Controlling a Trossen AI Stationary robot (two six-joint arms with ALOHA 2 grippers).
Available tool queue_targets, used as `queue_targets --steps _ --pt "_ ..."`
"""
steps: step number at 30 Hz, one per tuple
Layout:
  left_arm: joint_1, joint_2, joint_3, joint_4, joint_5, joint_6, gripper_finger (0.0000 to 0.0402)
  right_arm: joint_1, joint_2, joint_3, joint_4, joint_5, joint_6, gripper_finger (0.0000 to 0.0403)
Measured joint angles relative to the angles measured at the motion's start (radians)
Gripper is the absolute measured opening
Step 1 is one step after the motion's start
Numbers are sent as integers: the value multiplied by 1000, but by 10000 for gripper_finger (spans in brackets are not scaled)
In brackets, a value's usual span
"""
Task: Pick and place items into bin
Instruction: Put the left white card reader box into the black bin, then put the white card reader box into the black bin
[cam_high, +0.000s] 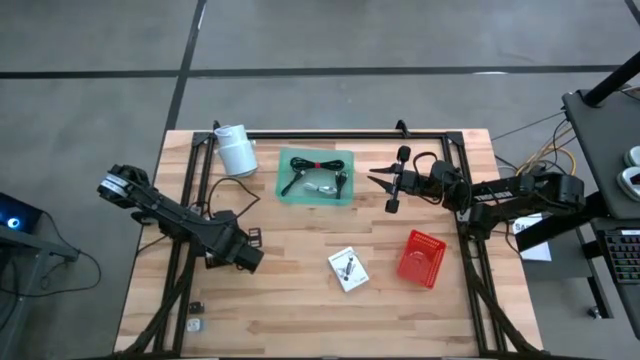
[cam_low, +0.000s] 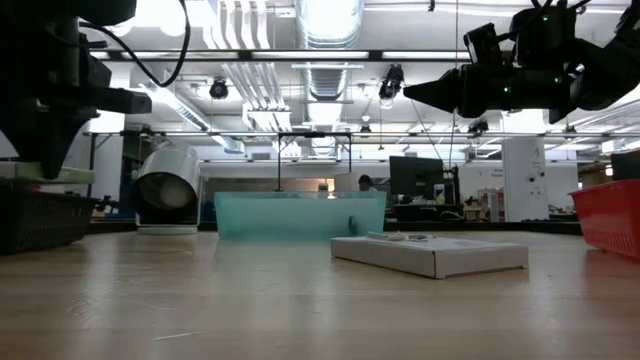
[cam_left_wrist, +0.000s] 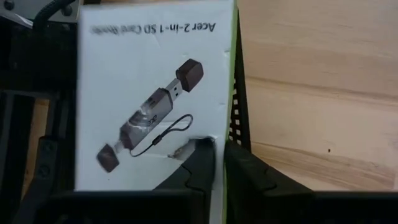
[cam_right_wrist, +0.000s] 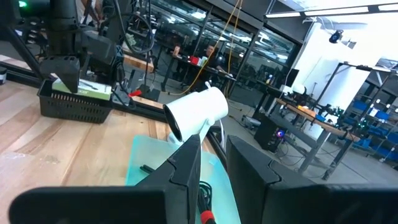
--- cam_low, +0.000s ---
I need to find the black computer monitor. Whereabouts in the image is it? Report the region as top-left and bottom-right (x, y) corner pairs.
(389, 155), (446, 201)

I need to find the white cylindrical projector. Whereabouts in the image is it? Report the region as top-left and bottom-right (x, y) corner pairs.
(134, 143), (202, 236)

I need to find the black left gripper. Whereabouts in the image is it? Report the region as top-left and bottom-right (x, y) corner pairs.
(0, 47), (153, 181)

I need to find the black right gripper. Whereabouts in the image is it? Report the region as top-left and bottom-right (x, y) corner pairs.
(403, 63), (577, 126)

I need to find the white building pillar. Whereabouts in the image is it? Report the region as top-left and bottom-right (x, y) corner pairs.
(501, 110), (550, 222)

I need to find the silver ventilation duct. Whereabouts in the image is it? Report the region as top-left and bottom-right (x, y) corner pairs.
(294, 0), (365, 101)

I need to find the translucent teal plastic bin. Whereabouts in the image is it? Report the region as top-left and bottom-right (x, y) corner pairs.
(213, 191), (388, 242)

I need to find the red plastic basket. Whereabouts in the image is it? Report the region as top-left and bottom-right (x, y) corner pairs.
(569, 178), (640, 262)

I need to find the black table edge rail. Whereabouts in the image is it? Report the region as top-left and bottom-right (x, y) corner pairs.
(87, 219), (584, 236)

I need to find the dark box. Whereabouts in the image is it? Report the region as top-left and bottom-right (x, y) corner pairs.
(609, 151), (640, 182)

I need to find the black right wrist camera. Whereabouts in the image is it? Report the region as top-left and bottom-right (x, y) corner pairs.
(463, 22), (504, 69)

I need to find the black metal frame stand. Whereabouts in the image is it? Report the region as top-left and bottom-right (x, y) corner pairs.
(276, 131), (354, 194)

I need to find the black left camera cable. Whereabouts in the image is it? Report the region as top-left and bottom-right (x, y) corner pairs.
(79, 0), (192, 89)

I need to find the black plastic basket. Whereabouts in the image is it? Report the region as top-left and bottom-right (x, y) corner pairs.
(0, 183), (99, 256)

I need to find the flat white cardboard box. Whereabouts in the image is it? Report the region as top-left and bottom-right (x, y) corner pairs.
(330, 233), (530, 280)

